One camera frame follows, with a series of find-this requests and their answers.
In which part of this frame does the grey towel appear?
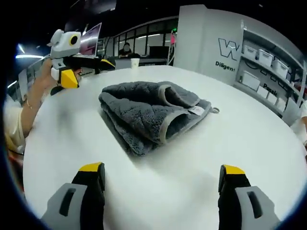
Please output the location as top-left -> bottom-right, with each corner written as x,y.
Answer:
98,80 -> 220,158

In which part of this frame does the open laptop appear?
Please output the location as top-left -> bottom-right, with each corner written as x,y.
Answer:
71,22 -> 103,60

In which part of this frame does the person's left hand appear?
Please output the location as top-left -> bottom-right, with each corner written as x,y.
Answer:
26,57 -> 60,106

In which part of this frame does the dark overhead screen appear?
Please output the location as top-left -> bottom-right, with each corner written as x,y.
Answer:
65,0 -> 118,30

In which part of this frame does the black equipment cabinet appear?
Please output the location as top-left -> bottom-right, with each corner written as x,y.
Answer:
139,58 -> 168,67

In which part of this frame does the black monitor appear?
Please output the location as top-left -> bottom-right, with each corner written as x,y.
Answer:
149,46 -> 169,59

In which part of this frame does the grey metal shelf unit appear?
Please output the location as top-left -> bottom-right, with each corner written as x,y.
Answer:
234,20 -> 307,120

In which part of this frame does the small white box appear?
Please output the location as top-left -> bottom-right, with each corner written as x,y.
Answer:
258,85 -> 269,99
275,97 -> 287,112
267,92 -> 279,105

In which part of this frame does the large white storage bin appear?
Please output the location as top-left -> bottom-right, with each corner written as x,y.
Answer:
241,70 -> 261,91

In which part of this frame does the white lidded storage bin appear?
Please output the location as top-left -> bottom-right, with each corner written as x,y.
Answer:
258,49 -> 274,67
242,45 -> 259,58
272,58 -> 290,79

